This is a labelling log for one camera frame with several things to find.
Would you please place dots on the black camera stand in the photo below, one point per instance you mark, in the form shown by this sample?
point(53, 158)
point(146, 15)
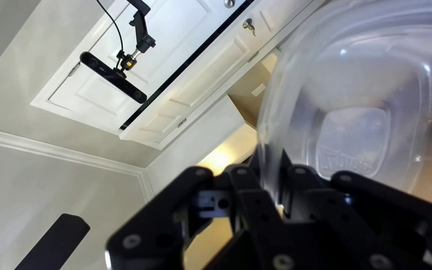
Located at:
point(141, 30)

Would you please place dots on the brown cardboard box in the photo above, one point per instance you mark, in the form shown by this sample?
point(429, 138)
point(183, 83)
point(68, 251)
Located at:
point(251, 99)

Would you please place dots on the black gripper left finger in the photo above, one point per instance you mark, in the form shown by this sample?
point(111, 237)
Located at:
point(161, 230)

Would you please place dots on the black flat blade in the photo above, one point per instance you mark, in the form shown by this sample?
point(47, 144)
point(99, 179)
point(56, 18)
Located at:
point(51, 245)

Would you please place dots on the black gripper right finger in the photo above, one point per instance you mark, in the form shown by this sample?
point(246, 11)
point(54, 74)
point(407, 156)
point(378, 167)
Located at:
point(356, 225)

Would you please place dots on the black stereo camera bar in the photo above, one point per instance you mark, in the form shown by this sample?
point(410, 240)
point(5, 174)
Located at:
point(105, 72)

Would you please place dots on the metal door knob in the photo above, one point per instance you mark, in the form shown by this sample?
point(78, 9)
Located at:
point(230, 2)
point(249, 26)

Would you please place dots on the white panelled door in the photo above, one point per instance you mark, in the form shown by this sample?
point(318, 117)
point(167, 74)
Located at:
point(176, 30)
point(201, 95)

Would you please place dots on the clear plastic candy container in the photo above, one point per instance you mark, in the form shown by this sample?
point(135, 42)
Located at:
point(366, 90)

